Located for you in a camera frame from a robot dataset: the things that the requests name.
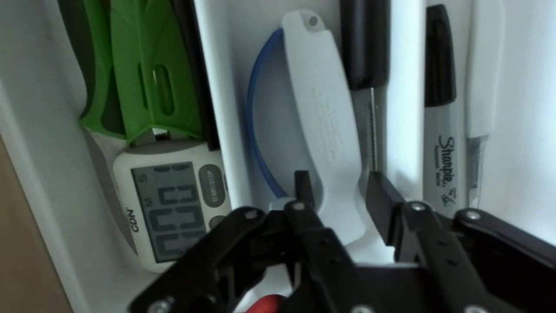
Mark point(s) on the white digital kitchen timer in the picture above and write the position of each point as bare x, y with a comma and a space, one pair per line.
167, 203

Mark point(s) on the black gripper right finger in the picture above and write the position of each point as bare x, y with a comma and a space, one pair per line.
439, 255

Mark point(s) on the green knife sheath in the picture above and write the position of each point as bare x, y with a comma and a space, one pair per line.
153, 64

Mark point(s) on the white drawer organizer tray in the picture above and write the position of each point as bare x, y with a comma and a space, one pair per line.
35, 88

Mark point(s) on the open wooden kitchen drawer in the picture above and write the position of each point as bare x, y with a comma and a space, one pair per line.
22, 262

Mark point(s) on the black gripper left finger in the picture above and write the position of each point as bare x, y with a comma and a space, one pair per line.
313, 244

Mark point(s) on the black Sharpie marker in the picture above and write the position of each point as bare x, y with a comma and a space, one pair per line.
441, 116

